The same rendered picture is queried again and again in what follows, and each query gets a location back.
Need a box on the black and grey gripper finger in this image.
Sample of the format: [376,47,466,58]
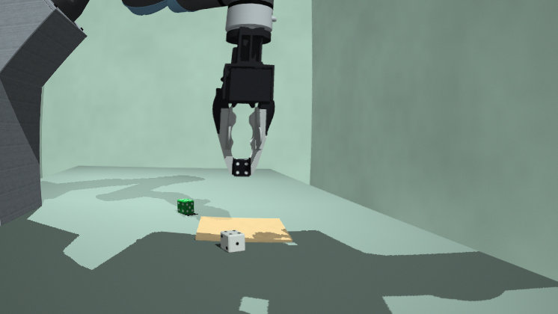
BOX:
[248,100,275,175]
[212,88,236,175]

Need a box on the green die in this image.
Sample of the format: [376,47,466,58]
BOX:
[177,199,194,215]

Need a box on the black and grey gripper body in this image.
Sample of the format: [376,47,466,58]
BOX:
[221,27,275,108]

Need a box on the white die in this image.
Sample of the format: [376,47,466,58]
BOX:
[220,230,245,253]

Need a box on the tan flat mat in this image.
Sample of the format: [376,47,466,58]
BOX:
[195,217,292,242]

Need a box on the black die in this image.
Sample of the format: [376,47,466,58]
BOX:
[233,158,251,176]

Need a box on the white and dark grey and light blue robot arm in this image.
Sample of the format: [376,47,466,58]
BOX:
[51,0,277,32]

